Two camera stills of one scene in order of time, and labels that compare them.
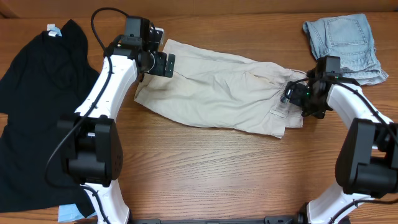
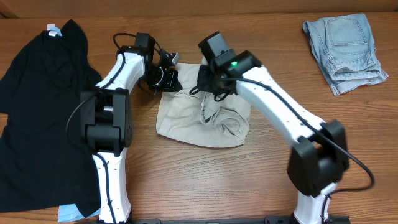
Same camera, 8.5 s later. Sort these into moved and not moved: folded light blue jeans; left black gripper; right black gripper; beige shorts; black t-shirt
Moved: left black gripper; right black gripper; beige shorts
Not moved: folded light blue jeans; black t-shirt
